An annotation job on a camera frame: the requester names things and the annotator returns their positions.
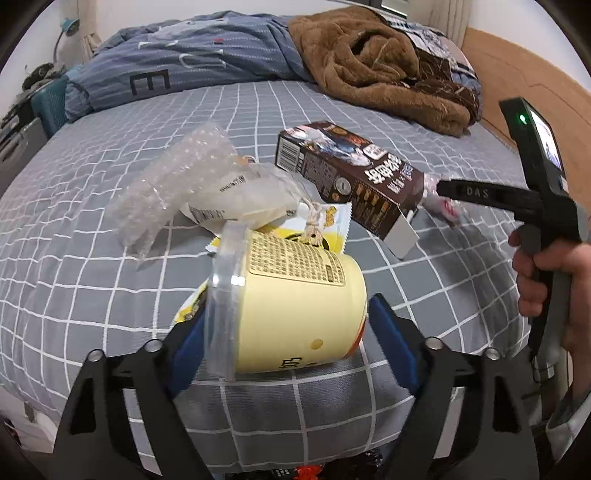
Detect brown fleece blanket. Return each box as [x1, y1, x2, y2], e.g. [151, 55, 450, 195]
[288, 4, 483, 138]

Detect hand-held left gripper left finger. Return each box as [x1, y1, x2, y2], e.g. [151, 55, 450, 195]
[52, 298, 215, 480]

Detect clear bubble wrap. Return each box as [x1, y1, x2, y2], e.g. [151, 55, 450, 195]
[108, 121, 238, 264]

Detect blue striped duvet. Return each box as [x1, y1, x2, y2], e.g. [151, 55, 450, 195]
[65, 14, 319, 123]

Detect yellow cup with clear lid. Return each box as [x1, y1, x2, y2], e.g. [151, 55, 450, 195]
[204, 220, 369, 381]

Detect teal plastic crate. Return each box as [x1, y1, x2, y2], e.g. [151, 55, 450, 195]
[32, 76, 70, 139]

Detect clear plastic wrapper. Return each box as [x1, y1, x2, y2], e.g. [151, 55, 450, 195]
[418, 173, 465, 227]

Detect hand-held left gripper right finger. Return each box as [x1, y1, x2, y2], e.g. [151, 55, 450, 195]
[368, 293, 542, 480]

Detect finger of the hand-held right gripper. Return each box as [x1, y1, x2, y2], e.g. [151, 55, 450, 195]
[436, 179, 541, 219]

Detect window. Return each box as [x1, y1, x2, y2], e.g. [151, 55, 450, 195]
[369, 0, 409, 19]

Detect beige curtain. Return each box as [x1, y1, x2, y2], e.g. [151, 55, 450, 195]
[406, 0, 472, 47]

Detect yellow snack wrapper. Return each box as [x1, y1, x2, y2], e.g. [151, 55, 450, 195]
[175, 202, 354, 324]

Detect brown printed carton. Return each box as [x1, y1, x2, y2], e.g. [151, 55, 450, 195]
[276, 121, 424, 259]

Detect grey suitcase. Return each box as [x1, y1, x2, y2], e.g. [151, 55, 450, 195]
[0, 115, 47, 185]

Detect person's right hand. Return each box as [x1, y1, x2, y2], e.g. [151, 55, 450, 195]
[509, 228, 591, 356]

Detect white drawstring plastic bag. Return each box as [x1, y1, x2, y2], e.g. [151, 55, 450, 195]
[178, 157, 324, 245]

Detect blue desk lamp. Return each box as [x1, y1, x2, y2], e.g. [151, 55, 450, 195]
[53, 18, 79, 70]

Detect patterned pillow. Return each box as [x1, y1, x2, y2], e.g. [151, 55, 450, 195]
[383, 11, 481, 81]

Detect grey checked bed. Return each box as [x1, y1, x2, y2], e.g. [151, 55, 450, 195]
[0, 76, 532, 476]

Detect wooden headboard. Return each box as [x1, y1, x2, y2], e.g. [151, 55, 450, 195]
[462, 27, 591, 208]

